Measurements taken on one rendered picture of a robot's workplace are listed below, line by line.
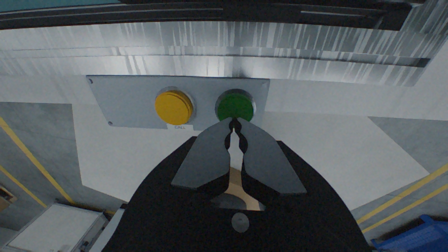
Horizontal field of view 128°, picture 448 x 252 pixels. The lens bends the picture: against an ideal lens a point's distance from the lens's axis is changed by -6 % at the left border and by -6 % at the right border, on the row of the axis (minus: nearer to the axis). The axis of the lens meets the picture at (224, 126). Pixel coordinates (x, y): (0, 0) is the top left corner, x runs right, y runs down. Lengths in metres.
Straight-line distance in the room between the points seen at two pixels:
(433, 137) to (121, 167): 2.69
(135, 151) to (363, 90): 0.53
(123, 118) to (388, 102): 0.46
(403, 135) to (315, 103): 1.98
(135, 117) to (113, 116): 0.03
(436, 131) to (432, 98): 2.05
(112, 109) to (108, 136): 0.23
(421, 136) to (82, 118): 2.61
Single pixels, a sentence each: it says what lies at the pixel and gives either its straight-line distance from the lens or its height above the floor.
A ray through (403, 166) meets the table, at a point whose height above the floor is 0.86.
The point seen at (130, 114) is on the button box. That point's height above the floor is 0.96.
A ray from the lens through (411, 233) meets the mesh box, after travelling 4.50.
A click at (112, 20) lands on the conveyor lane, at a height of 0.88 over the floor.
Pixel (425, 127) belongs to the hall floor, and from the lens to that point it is 2.34.
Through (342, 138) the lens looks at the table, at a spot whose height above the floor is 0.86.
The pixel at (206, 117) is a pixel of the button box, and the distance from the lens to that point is 0.15.
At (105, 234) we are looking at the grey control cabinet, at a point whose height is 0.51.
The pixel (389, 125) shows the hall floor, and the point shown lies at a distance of 2.02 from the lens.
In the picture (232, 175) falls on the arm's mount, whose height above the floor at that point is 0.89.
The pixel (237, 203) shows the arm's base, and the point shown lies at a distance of 0.38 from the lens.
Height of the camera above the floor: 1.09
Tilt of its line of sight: 59 degrees down
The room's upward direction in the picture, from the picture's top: 173 degrees counter-clockwise
